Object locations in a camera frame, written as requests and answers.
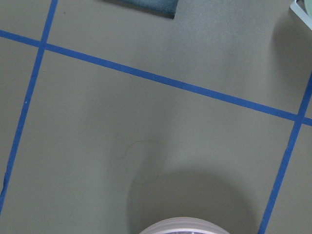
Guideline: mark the grey folded cloth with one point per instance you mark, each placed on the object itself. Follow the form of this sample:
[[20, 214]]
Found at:
[[166, 8]]

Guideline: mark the pink bowl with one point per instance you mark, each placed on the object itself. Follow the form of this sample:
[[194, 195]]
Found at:
[[184, 225]]

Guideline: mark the white wire cup rack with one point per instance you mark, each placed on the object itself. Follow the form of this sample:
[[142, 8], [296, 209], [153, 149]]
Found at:
[[303, 9]]

